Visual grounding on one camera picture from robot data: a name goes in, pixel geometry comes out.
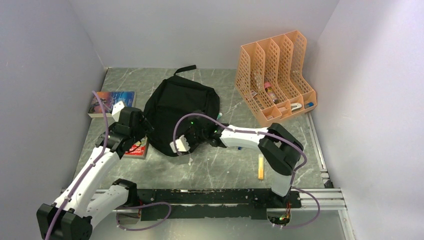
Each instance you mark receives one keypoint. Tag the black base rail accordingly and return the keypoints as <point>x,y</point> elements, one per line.
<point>252,203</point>

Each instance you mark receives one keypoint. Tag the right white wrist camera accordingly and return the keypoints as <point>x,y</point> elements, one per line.
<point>180,145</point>

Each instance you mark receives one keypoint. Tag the orange plastic file organizer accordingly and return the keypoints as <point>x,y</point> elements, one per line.
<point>278,60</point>

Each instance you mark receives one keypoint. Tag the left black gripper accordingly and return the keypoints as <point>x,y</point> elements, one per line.
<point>144,127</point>

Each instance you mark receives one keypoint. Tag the red treehouse book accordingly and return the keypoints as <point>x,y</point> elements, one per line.
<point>138,150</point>

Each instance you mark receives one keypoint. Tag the blue orange paperback book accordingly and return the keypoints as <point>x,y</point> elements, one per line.
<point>108,99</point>

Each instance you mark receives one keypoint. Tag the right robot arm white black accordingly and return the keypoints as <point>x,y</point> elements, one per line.
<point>283,152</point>

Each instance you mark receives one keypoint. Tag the silver stapler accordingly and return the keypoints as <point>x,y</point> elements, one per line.
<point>295,107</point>

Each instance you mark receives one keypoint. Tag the black student backpack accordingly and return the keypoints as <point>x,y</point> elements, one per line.
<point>174,98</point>

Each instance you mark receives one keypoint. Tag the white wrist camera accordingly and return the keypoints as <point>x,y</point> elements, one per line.
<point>180,145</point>
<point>116,110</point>

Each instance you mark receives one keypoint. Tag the yellow highlighter marker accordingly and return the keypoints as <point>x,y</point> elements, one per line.
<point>261,161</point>

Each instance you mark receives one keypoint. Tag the aluminium frame rail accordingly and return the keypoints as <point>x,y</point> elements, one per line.
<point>331,200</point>

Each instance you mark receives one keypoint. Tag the pink capped bottle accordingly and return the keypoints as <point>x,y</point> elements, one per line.
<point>270,92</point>

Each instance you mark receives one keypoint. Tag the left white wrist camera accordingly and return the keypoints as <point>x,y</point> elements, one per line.
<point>116,110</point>

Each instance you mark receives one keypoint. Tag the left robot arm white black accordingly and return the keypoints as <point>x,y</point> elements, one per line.
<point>74,214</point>

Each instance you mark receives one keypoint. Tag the green capped white marker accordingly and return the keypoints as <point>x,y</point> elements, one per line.
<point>219,116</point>

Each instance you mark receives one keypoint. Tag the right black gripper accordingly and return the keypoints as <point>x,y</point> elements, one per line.
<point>190,129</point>

